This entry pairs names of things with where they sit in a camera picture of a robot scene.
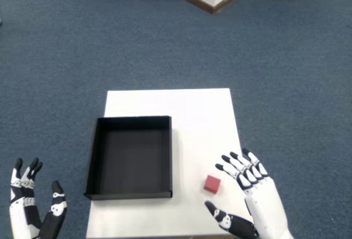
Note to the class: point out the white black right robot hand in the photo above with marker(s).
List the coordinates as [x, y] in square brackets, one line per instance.
[261, 203]

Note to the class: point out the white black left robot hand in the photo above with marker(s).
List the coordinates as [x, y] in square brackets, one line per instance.
[52, 222]

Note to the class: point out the small red cube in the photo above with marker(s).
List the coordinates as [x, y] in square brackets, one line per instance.
[212, 184]

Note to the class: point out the black open cardboard box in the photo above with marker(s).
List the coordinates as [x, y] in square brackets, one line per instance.
[132, 162]

